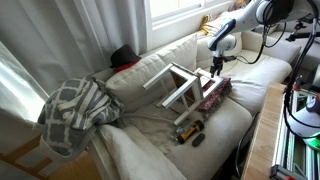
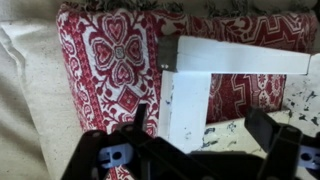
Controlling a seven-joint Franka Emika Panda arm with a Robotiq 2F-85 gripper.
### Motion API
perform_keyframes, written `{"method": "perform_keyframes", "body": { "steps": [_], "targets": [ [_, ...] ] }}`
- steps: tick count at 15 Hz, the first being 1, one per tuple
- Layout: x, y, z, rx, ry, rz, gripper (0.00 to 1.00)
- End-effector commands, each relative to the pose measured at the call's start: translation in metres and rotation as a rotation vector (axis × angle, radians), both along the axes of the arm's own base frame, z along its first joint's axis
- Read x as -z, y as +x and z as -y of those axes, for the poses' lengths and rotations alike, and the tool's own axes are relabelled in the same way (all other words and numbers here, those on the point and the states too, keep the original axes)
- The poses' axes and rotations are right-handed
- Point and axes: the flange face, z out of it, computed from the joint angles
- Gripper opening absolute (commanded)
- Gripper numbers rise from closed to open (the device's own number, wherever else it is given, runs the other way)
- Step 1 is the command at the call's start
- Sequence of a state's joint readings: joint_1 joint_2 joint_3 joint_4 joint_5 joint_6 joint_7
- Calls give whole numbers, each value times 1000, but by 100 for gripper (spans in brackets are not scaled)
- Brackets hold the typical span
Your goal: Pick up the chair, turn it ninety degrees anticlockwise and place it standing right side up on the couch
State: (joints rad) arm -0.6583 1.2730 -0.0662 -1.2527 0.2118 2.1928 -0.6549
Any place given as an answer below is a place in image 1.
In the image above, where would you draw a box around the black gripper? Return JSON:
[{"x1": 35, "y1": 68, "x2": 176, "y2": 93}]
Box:
[{"x1": 210, "y1": 55, "x2": 226, "y2": 79}]

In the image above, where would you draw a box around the white wooden chair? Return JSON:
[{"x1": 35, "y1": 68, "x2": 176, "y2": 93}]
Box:
[{"x1": 142, "y1": 61, "x2": 225, "y2": 127}]

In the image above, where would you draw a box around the red patterned folded cloth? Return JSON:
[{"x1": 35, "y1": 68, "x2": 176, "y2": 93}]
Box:
[{"x1": 196, "y1": 76, "x2": 233, "y2": 114}]

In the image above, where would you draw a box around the colourful floral blanket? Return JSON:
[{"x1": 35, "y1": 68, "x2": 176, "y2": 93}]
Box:
[{"x1": 199, "y1": 13, "x2": 234, "y2": 36}]

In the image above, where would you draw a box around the beige sofa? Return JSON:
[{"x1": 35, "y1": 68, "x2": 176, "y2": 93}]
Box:
[{"x1": 88, "y1": 28, "x2": 303, "y2": 180}]

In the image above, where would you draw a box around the yellow black flashlight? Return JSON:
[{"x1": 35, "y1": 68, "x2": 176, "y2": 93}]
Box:
[{"x1": 173, "y1": 119, "x2": 205, "y2": 145}]

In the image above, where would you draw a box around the beige sofa back cushion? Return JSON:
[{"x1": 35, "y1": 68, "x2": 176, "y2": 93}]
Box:
[{"x1": 105, "y1": 34, "x2": 199, "y2": 113}]

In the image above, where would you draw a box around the black remote control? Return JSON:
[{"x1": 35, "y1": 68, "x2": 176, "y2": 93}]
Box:
[{"x1": 191, "y1": 132, "x2": 206, "y2": 148}]

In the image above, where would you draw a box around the red black clamp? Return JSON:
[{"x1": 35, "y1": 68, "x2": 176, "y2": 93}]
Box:
[{"x1": 283, "y1": 74, "x2": 304, "y2": 94}]

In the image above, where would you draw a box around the light wooden table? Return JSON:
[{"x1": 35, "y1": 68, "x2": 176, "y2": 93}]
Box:
[{"x1": 240, "y1": 82, "x2": 288, "y2": 180}]

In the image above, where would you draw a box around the black hat with red band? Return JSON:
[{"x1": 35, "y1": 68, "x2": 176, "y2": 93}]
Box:
[{"x1": 109, "y1": 44, "x2": 142, "y2": 74}]

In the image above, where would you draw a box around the grey sofa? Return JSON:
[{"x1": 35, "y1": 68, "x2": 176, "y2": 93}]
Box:
[{"x1": 253, "y1": 19, "x2": 320, "y2": 73}]

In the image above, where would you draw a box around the white device with green light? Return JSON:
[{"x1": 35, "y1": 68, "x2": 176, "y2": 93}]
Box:
[{"x1": 287, "y1": 96, "x2": 320, "y2": 151}]

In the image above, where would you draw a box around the grey white patterned blanket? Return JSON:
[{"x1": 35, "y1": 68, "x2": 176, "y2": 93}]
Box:
[{"x1": 36, "y1": 75, "x2": 126, "y2": 158}]

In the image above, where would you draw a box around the grey curtain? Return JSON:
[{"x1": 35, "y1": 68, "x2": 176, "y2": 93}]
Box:
[{"x1": 0, "y1": 0, "x2": 149, "y2": 123}]

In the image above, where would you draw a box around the wooden side table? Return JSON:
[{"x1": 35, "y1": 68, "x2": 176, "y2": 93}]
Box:
[{"x1": 0, "y1": 134, "x2": 101, "y2": 180}]

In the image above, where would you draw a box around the black floor cable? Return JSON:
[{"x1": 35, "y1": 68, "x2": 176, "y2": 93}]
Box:
[{"x1": 234, "y1": 111, "x2": 261, "y2": 178}]

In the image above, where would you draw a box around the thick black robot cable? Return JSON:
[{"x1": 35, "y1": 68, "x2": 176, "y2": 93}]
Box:
[{"x1": 283, "y1": 0, "x2": 320, "y2": 139}]

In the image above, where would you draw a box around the aluminium frame rack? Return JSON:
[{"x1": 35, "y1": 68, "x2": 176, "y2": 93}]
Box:
[{"x1": 269, "y1": 88, "x2": 320, "y2": 180}]

